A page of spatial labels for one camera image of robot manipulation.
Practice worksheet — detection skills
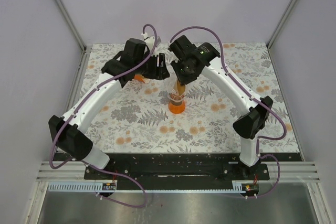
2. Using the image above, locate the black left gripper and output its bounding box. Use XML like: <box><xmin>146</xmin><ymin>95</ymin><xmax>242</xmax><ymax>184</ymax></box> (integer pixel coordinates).
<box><xmin>134</xmin><ymin>51</ymin><xmax>170</xmax><ymax>81</ymax></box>

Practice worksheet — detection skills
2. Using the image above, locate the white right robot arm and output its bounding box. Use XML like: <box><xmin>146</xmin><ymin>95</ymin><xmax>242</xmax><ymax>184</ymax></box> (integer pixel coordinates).
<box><xmin>169</xmin><ymin>35</ymin><xmax>273</xmax><ymax>180</ymax></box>

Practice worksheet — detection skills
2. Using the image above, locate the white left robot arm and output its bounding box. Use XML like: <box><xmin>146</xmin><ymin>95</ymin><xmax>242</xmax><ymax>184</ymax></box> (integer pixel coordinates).
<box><xmin>48</xmin><ymin>36</ymin><xmax>170</xmax><ymax>179</ymax></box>

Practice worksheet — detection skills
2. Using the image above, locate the clear plastic dripper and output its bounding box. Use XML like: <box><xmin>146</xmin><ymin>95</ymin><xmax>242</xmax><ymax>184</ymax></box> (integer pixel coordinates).
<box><xmin>165</xmin><ymin>76</ymin><xmax>189</xmax><ymax>98</ymax></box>

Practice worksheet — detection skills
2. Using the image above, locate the orange glass carafe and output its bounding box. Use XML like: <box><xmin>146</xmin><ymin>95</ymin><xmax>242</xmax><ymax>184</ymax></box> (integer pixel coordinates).
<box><xmin>168</xmin><ymin>95</ymin><xmax>186</xmax><ymax>114</ymax></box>

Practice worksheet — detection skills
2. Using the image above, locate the floral patterned table mat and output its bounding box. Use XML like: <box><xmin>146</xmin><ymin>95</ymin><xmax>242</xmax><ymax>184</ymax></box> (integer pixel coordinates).
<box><xmin>86</xmin><ymin>42</ymin><xmax>299</xmax><ymax>153</ymax></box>

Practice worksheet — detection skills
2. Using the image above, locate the steel front panel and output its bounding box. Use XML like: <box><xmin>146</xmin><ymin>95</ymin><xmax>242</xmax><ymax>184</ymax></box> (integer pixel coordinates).
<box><xmin>38</xmin><ymin>183</ymin><xmax>331</xmax><ymax>223</ymax></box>

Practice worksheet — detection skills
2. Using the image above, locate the aluminium frame rail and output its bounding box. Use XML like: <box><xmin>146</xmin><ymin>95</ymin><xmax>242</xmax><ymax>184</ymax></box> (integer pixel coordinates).
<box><xmin>39</xmin><ymin>0</ymin><xmax>92</xmax><ymax>156</ymax></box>

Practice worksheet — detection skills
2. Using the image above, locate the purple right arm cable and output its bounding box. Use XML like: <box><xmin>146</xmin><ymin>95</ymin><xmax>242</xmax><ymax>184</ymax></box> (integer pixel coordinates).
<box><xmin>169</xmin><ymin>26</ymin><xmax>287</xmax><ymax>199</ymax></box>

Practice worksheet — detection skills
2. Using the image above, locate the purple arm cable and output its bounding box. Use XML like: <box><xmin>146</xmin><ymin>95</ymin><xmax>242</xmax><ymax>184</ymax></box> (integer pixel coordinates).
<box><xmin>49</xmin><ymin>24</ymin><xmax>160</xmax><ymax>208</ymax></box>
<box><xmin>169</xmin><ymin>26</ymin><xmax>287</xmax><ymax>199</ymax></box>

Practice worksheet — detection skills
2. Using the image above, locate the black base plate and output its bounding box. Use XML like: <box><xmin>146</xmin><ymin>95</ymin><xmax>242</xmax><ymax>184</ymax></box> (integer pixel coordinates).
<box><xmin>81</xmin><ymin>153</ymin><xmax>301</xmax><ymax>186</ymax></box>

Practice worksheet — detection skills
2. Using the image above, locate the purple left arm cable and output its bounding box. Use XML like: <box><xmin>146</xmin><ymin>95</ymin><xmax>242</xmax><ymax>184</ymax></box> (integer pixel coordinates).
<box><xmin>49</xmin><ymin>24</ymin><xmax>160</xmax><ymax>208</ymax></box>

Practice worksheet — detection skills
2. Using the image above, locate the white slotted cable duct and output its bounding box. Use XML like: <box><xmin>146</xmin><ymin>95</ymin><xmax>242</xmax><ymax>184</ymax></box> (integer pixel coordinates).
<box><xmin>48</xmin><ymin>181</ymin><xmax>245</xmax><ymax>194</ymax></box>

